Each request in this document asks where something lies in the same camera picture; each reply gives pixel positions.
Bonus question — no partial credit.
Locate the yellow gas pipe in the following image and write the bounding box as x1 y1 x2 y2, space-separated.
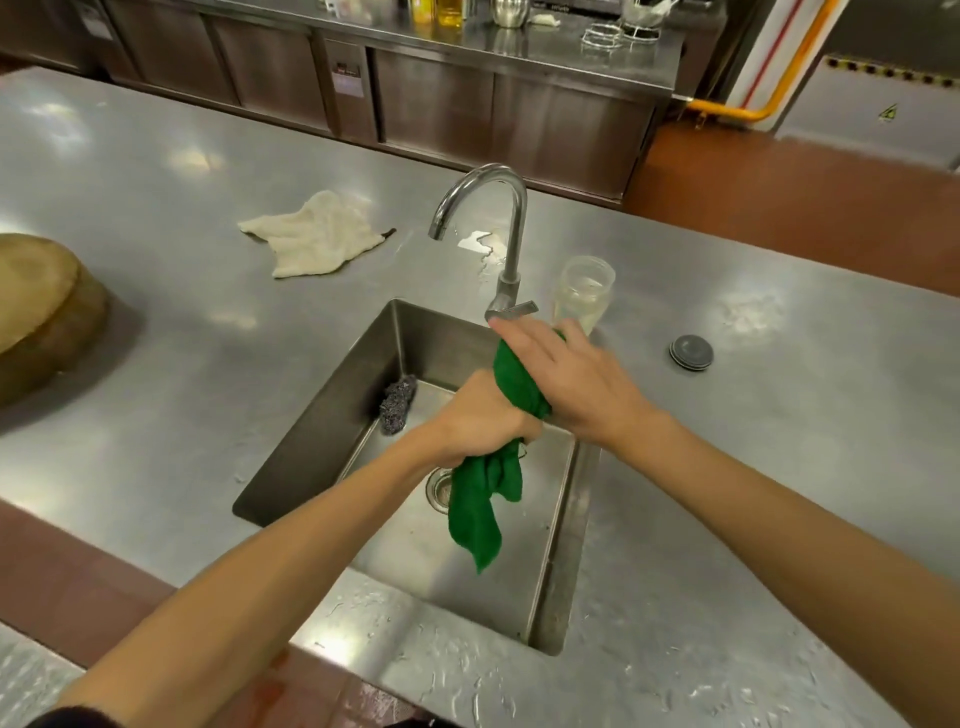
686 0 841 127

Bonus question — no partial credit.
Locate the stainless steel cabinet counter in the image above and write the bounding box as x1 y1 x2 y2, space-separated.
71 0 687 204

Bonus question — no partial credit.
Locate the grey round sink plug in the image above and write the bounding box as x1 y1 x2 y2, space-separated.
669 335 715 373

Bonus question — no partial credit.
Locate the steel sink basin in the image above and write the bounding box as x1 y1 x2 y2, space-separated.
232 299 601 657

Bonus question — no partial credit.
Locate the green cloth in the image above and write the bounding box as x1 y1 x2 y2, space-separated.
448 330 568 575

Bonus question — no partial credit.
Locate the steel container with wire base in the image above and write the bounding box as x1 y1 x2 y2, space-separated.
619 0 680 40

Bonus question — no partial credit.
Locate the clear plastic jar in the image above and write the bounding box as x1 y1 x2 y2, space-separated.
551 255 617 336

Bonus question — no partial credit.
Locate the person's left hand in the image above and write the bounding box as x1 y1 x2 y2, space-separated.
429 369 544 471

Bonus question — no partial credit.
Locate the sink drain strainer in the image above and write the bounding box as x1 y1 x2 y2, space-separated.
425 468 456 516

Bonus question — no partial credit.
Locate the chrome gooseneck faucet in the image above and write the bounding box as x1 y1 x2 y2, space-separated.
428 163 540 325

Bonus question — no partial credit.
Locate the round wooden chopping block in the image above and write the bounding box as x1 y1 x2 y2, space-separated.
0 233 111 410

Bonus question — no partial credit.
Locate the person's right forearm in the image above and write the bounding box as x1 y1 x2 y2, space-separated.
600 407 960 728

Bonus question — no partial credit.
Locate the person's left forearm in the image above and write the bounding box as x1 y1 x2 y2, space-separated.
56 426 460 728

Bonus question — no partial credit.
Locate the beige rag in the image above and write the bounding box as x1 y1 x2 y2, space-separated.
237 189 397 279

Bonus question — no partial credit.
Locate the grey metal appliance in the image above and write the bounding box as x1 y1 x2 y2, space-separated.
774 52 960 172

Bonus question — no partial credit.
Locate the steel wool scrubber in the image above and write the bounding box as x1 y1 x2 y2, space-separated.
378 375 419 437

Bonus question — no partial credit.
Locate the person's right hand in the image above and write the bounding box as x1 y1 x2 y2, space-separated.
488 315 662 452

